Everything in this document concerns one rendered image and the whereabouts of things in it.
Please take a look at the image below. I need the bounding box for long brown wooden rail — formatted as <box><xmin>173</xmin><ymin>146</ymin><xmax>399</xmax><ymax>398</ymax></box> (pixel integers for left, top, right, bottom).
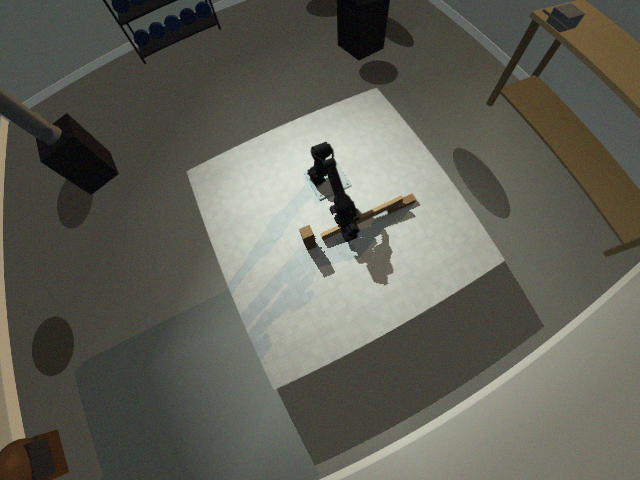
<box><xmin>320</xmin><ymin>195</ymin><xmax>404</xmax><ymax>240</ymax></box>

